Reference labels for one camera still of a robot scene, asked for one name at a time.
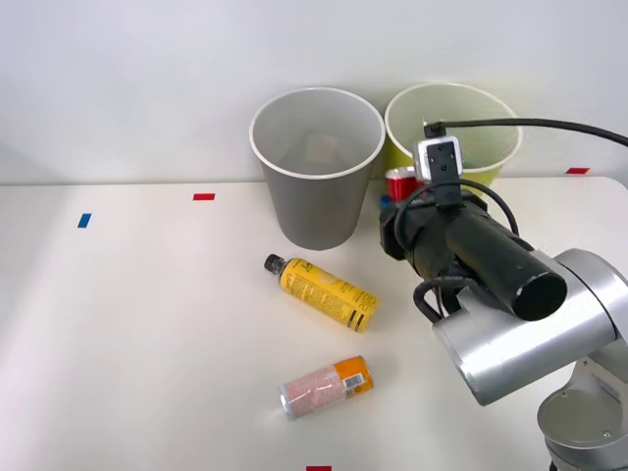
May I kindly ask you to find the yellow plastic bottle black cap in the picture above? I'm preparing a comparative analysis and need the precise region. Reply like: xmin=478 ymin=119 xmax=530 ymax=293
xmin=263 ymin=252 xmax=382 ymax=336

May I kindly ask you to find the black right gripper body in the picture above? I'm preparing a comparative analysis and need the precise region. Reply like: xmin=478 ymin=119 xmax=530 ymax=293
xmin=378 ymin=190 xmax=492 ymax=263

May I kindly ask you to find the grey plastic waste bin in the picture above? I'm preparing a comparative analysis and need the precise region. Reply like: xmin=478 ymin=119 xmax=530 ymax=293
xmin=248 ymin=86 xmax=387 ymax=252

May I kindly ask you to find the orange and pink drink can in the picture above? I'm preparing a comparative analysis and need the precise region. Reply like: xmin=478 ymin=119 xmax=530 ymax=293
xmin=278 ymin=354 xmax=375 ymax=423

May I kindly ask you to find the red drink can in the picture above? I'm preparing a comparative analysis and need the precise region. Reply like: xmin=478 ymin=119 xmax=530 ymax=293
xmin=385 ymin=165 xmax=429 ymax=204

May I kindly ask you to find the yellow-green plastic waste bin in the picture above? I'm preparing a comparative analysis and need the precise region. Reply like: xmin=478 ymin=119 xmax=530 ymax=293
xmin=383 ymin=81 xmax=524 ymax=200

